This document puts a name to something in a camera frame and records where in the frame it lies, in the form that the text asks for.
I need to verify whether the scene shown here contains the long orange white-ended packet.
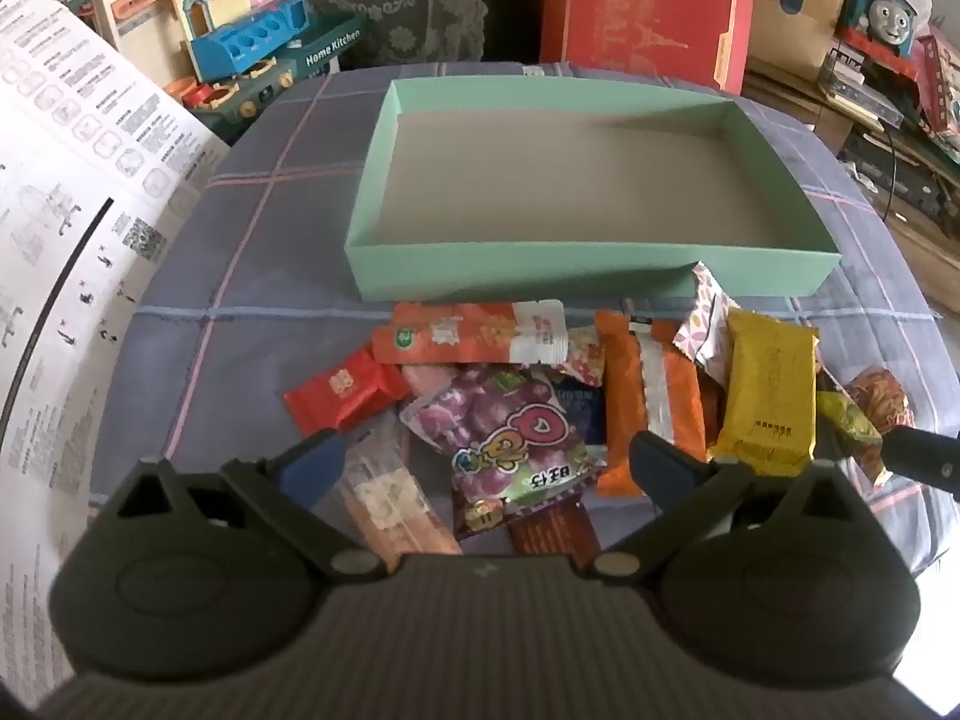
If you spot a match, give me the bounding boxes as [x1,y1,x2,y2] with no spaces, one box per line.
[373,300,569,367]

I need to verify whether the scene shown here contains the pink snack packet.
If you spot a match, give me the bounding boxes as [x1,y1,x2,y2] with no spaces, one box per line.
[401,364,460,400]

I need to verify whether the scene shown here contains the black cable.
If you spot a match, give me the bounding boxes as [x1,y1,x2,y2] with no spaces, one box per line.
[881,120,902,222]

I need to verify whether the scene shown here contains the clear plastic case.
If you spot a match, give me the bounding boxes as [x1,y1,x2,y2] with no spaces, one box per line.
[817,45,905,128]

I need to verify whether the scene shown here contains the orange patterned crinkly snack bag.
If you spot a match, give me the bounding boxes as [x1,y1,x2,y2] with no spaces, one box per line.
[844,366,916,436]

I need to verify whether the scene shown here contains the white floral snack packet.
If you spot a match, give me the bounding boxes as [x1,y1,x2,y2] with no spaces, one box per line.
[673,261,732,383]

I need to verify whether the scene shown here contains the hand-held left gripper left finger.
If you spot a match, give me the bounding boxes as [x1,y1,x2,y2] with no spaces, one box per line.
[90,427,402,587]

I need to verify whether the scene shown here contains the yellow snack packet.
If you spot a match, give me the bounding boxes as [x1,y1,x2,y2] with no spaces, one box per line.
[709,307,820,477]

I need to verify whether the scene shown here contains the blue plaid blanket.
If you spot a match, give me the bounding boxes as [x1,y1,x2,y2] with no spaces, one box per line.
[86,60,960,616]

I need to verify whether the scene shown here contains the cardboard box with bear print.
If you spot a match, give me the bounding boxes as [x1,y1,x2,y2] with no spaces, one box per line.
[746,0,860,83]

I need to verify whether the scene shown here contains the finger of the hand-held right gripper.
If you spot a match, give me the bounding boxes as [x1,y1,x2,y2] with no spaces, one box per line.
[881,427,960,500]

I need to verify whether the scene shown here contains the blue toy train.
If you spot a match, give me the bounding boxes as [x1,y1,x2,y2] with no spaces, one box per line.
[836,0,927,61]

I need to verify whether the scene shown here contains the clear peach snack packet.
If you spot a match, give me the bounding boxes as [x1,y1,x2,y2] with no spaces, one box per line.
[341,427,462,557]

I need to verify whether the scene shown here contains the yellow green snack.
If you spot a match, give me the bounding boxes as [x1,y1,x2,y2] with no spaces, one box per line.
[816,390,890,485]

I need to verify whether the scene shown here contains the purple grape candy bag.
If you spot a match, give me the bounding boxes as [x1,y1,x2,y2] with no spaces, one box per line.
[400,366,605,537]

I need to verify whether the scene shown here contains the white printed instruction sheet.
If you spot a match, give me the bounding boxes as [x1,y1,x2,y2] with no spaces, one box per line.
[0,0,233,706]

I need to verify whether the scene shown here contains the small pink patterned packet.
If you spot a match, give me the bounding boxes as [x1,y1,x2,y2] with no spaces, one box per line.
[559,326,607,387]

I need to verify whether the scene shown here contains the mint green cardboard box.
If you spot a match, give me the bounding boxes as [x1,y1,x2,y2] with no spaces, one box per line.
[345,77,842,302]

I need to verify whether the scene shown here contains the red snack packet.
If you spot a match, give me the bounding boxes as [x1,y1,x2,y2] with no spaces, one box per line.
[283,351,412,436]

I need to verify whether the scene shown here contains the red gift box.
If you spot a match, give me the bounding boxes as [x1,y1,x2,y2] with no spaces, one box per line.
[536,0,758,95]

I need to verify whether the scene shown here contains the dark blue snack packet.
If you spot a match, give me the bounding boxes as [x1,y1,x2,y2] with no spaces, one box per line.
[559,379,607,447]

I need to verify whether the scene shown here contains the colourful toy kitchen set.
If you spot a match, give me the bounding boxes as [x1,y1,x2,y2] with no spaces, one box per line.
[75,0,316,113]

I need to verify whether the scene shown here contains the orange silver-striped snack packet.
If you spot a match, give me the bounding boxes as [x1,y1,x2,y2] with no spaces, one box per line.
[595,311,710,500]

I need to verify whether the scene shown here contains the teal toy box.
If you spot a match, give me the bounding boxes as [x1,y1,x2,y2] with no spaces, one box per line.
[195,11,368,143]

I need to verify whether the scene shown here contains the grey lace cloth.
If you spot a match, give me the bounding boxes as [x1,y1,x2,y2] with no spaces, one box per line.
[300,0,488,68]

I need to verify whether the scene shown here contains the dark brown snack packet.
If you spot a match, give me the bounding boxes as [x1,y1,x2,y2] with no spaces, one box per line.
[506,499,601,568]

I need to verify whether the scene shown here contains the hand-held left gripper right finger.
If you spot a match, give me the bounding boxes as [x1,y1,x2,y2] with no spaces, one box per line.
[589,429,890,587]

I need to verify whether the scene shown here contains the red toy carriage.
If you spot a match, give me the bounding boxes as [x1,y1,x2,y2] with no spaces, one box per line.
[919,34,960,166]

